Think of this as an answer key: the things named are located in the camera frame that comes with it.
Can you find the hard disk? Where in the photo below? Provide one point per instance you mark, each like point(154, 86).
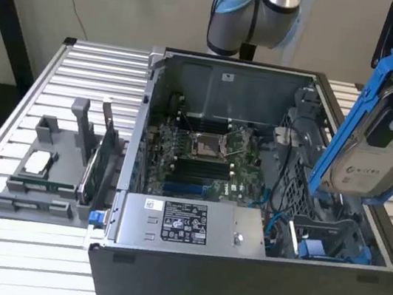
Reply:
point(361, 170)

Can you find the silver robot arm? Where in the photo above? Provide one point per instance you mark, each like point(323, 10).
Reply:
point(235, 22)

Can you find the metal disk bay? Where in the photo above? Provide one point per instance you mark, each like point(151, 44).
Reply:
point(347, 231)

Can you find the black RAM slot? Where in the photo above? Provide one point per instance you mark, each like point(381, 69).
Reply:
point(203, 125)
point(201, 162)
point(201, 166)
point(204, 121)
point(199, 175)
point(200, 170)

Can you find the blue expansion slot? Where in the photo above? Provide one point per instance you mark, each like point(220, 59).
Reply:
point(182, 189)

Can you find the perforated grey metal cage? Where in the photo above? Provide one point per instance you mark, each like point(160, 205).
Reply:
point(300, 179)

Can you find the green motherboard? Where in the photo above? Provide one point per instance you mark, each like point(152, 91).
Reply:
point(241, 184)

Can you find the CPU socket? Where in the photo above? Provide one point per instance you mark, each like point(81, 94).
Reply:
point(204, 145)

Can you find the thin locking lever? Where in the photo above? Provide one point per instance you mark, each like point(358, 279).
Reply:
point(190, 124)

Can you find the black power supply label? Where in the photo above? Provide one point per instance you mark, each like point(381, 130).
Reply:
point(185, 222)

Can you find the open black PC case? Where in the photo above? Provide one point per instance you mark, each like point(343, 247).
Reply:
point(215, 289)

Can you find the green graphics card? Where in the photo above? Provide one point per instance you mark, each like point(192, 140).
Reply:
point(102, 162)

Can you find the silver power supply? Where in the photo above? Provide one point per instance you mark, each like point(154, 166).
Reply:
point(136, 220)

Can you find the grey parts rack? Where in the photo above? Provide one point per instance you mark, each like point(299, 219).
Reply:
point(71, 135)

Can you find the blue case latch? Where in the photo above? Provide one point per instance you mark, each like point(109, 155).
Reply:
point(96, 218)

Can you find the silver CPU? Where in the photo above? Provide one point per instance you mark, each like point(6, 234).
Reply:
point(38, 163)

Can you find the green RAM stick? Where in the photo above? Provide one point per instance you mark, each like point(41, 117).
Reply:
point(42, 185)
point(34, 205)

